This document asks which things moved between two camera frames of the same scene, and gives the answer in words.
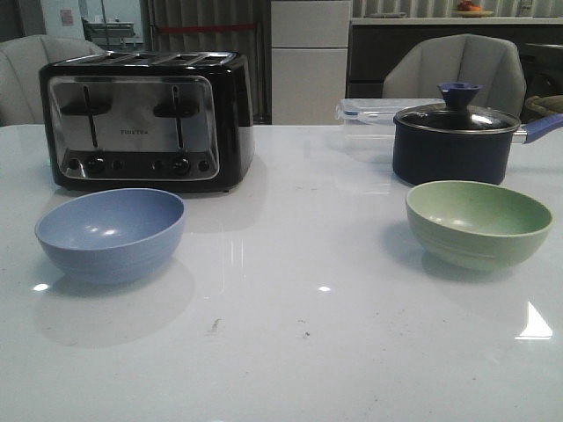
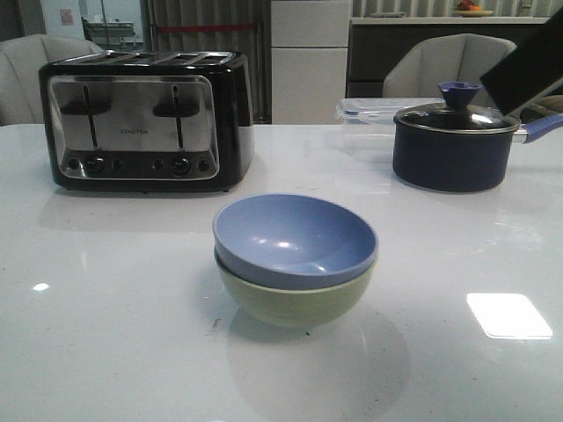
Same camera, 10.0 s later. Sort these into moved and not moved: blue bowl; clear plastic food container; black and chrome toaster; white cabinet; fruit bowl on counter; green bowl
Moved: blue bowl; green bowl
Not moved: fruit bowl on counter; clear plastic food container; white cabinet; black and chrome toaster
